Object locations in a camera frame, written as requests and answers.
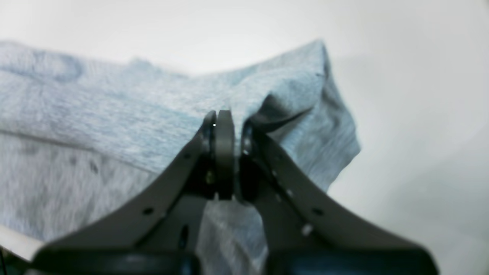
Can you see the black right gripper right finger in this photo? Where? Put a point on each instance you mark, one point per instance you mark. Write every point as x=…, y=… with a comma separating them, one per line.
x=306, y=231

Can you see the grey T-shirt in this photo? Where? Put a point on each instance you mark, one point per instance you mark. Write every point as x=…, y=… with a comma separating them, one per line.
x=80, y=137

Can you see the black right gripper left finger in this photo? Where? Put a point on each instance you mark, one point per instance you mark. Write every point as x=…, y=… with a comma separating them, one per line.
x=156, y=232

